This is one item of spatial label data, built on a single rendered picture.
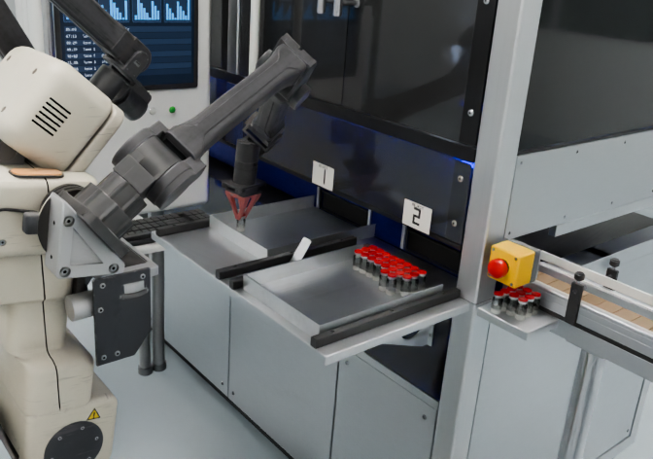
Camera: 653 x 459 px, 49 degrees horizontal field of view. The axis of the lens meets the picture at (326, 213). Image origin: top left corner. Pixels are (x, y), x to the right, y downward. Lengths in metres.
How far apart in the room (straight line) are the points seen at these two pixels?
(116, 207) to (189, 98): 1.14
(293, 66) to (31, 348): 0.65
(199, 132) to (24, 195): 0.27
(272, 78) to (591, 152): 0.82
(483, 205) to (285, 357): 0.93
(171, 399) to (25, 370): 1.51
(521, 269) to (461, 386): 0.34
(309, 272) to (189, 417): 1.15
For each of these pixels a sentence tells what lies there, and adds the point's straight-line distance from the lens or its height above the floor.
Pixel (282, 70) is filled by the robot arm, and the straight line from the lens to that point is 1.27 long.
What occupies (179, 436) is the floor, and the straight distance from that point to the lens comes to 2.58.
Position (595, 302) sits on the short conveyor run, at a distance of 1.58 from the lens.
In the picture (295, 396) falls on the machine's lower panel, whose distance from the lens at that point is 2.22.
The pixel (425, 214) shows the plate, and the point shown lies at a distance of 1.61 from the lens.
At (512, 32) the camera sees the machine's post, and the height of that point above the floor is 1.45.
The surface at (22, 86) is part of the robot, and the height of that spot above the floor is 1.35.
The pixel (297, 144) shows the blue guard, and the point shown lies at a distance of 1.94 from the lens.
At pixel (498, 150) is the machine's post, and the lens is 1.46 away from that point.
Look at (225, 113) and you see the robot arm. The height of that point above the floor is 1.31.
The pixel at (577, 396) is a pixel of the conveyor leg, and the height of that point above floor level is 0.71.
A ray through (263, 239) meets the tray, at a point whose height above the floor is 0.88.
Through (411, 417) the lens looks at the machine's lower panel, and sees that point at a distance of 1.83.
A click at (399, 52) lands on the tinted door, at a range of 1.64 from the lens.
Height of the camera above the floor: 1.57
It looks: 20 degrees down
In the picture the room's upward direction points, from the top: 4 degrees clockwise
